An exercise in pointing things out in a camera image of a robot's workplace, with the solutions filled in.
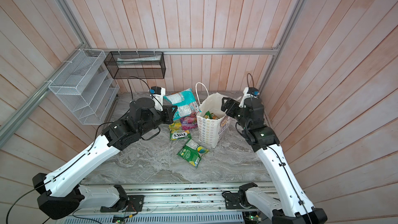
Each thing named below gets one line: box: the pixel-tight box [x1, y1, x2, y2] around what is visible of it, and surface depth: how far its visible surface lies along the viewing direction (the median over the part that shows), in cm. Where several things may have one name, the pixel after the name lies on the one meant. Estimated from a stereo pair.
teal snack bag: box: [163, 88, 203, 121], surface depth 69 cm
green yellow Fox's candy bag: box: [168, 121, 192, 141], surface depth 97 cm
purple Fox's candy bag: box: [179, 114, 198, 131], surface depth 101 cm
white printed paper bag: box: [195, 81, 231, 149], surface depth 84 cm
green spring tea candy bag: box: [176, 138, 210, 168], surface depth 89 cm
